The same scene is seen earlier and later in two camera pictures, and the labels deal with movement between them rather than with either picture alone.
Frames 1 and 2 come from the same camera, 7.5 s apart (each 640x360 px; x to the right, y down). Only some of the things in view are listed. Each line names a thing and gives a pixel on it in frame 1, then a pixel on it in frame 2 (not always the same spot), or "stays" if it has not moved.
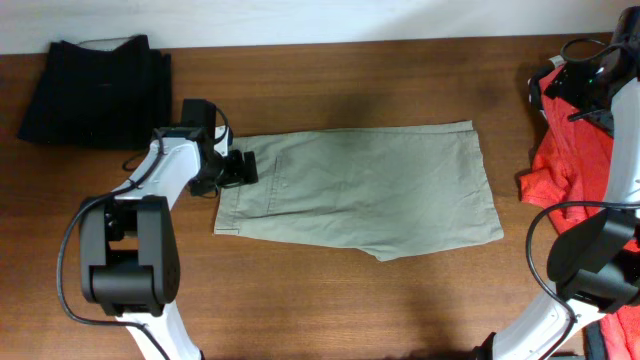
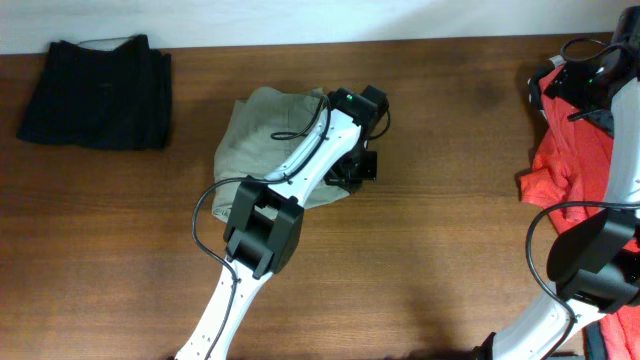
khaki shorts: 393,189 -> 255,135
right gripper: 568,84 stays
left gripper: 234,170 -> 355,174
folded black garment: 103,99 stays
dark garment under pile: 594,331 stays
